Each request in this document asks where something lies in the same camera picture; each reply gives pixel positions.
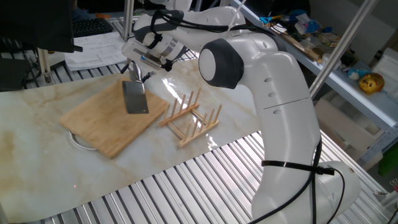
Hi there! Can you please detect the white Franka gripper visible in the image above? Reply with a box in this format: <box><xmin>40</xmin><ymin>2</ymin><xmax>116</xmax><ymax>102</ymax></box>
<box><xmin>120</xmin><ymin>37</ymin><xmax>157</xmax><ymax>83</ymax></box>

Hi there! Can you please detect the steel cleaver knife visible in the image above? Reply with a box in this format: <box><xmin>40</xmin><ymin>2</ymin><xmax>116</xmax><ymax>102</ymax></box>
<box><xmin>121</xmin><ymin>60</ymin><xmax>149</xmax><ymax>115</ymax></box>

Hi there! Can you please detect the wooden peg rack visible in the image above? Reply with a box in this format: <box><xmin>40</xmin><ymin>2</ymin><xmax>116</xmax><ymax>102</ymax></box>
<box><xmin>158</xmin><ymin>86</ymin><xmax>223</xmax><ymax>149</ymax></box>

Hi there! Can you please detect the white paper stack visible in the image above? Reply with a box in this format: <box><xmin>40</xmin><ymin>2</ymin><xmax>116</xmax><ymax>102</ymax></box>
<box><xmin>64</xmin><ymin>30</ymin><xmax>128</xmax><ymax>72</ymax></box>

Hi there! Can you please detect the black keyboard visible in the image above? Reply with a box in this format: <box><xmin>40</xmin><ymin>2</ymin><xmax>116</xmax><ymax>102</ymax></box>
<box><xmin>72</xmin><ymin>17</ymin><xmax>114</xmax><ymax>38</ymax></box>

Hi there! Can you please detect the black monitor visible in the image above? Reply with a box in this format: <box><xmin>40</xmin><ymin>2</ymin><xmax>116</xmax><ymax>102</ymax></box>
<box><xmin>0</xmin><ymin>0</ymin><xmax>83</xmax><ymax>54</ymax></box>

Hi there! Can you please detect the beige cardboard box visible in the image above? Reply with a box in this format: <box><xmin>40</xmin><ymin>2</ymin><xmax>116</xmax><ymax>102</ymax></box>
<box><xmin>313</xmin><ymin>98</ymin><xmax>386</xmax><ymax>153</ymax></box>

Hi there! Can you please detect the blue white toy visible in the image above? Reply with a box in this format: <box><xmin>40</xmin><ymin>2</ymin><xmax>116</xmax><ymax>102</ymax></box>
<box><xmin>347</xmin><ymin>67</ymin><xmax>371</xmax><ymax>81</ymax></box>

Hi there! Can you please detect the grey metal shelf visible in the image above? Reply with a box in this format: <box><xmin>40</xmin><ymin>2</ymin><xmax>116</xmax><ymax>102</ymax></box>
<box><xmin>231</xmin><ymin>0</ymin><xmax>398</xmax><ymax>170</ymax></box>

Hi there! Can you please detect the yellow piggy bank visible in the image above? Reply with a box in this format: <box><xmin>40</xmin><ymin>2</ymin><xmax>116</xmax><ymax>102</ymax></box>
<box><xmin>359</xmin><ymin>72</ymin><xmax>386</xmax><ymax>96</ymax></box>

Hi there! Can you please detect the white storage box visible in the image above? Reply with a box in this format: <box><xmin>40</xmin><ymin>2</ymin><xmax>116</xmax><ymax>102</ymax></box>
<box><xmin>371</xmin><ymin>46</ymin><xmax>398</xmax><ymax>94</ymax></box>

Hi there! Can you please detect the green box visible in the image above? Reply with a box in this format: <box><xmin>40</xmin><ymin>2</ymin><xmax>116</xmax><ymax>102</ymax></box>
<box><xmin>377</xmin><ymin>141</ymin><xmax>398</xmax><ymax>177</ymax></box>

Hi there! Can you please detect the black camera cable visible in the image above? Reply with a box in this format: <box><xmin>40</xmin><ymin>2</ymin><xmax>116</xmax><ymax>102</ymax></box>
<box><xmin>160</xmin><ymin>46</ymin><xmax>190</xmax><ymax>73</ymax></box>

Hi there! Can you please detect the upright aluminium post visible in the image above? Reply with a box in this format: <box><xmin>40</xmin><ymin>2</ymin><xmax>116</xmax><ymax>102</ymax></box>
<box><xmin>123</xmin><ymin>0</ymin><xmax>135</xmax><ymax>41</ymax></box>

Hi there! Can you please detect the wooden cutting board metal handle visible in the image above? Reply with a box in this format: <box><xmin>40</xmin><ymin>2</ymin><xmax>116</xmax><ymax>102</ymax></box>
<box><xmin>58</xmin><ymin>76</ymin><xmax>170</xmax><ymax>159</ymax></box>

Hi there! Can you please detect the short aluminium post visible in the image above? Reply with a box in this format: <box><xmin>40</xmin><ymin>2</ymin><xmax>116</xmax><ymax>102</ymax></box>
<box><xmin>37</xmin><ymin>48</ymin><xmax>53</xmax><ymax>85</ymax></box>

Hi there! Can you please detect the long diagonal aluminium post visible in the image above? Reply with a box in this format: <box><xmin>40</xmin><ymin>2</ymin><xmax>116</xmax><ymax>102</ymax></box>
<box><xmin>309</xmin><ymin>0</ymin><xmax>379</xmax><ymax>99</ymax></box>

